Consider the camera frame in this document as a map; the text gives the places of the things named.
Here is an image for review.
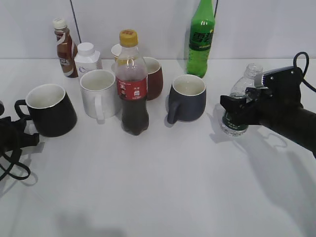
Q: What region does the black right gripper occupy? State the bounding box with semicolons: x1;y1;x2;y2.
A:
220;66;316;155

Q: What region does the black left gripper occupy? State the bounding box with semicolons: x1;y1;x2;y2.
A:
0;116;40;155

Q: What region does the clear water bottle green label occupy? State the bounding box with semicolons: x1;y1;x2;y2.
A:
220;63;263;137

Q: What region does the black ceramic mug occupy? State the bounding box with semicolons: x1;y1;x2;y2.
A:
14;84;77;137

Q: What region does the dark grey mug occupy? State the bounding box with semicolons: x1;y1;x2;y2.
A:
167;75;206;124

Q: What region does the white ceramic mug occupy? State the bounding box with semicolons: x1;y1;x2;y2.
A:
79;69;121;124

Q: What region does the green sprite bottle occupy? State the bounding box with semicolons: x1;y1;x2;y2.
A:
187;0;215;78

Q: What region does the brown coffee drink bottle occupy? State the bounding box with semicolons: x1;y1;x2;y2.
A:
53;18;78;78

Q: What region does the white square plastic bottle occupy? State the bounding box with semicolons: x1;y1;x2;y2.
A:
75;42;103;79

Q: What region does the dark red mug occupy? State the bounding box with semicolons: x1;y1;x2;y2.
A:
144;57;163;100

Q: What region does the cola bottle yellow cap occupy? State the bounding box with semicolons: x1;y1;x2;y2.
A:
115;29;149;135

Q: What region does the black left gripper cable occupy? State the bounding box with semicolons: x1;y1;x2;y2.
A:
0;148;31;181

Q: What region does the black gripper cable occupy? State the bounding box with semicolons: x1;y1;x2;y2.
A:
0;148;31;181
293;51;316;93

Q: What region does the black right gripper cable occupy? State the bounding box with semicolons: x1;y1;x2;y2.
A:
293;51;316;93

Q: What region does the black cable on wall left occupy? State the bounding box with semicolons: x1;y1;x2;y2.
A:
69;0;82;43

